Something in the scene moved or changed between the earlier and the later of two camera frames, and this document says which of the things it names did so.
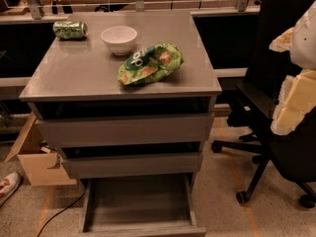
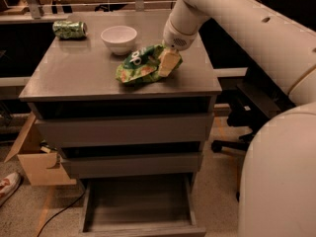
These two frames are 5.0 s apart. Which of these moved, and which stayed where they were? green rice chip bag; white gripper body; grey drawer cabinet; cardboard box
Moved: white gripper body
Stayed: cardboard box; grey drawer cabinet; green rice chip bag
